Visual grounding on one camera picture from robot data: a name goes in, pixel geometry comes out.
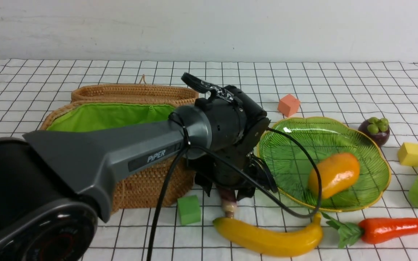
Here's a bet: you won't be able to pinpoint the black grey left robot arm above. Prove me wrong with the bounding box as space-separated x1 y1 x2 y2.
0 73 278 261

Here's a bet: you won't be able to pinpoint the black camera cable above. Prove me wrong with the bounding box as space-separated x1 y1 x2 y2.
146 127 323 261

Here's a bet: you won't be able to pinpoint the purple toy eggplant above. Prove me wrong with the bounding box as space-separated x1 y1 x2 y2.
217 186 237 219

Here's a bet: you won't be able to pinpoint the yellow foam cube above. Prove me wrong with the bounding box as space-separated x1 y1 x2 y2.
397 142 418 167

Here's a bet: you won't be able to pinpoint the white black grid tablecloth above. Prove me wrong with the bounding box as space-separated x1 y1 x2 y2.
0 59 418 261

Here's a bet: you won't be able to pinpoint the yellow toy banana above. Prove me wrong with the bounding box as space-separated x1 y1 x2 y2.
213 214 323 257

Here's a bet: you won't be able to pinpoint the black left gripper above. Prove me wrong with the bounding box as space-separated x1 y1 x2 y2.
187 146 278 201

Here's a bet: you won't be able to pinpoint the green foam cube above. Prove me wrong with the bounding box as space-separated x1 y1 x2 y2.
177 195 202 226

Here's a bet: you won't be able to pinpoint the woven rattan basket lid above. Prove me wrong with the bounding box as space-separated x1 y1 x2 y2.
71 76 199 106

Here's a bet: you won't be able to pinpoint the green glass leaf plate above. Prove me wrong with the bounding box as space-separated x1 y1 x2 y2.
257 117 392 212

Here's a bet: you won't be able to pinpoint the orange toy carrot green leaves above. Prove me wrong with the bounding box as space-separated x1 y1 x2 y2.
322 213 418 248

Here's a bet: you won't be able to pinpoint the orange foam cube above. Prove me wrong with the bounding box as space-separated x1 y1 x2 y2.
277 94 300 117

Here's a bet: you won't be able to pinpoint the orange yellow toy mango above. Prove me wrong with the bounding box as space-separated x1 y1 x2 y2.
307 153 360 199

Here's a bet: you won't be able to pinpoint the woven rattan basket green lining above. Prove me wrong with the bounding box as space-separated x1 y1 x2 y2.
39 100 196 214

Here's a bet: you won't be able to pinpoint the dark purple toy mangosteen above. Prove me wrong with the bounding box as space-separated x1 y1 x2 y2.
358 117 390 147

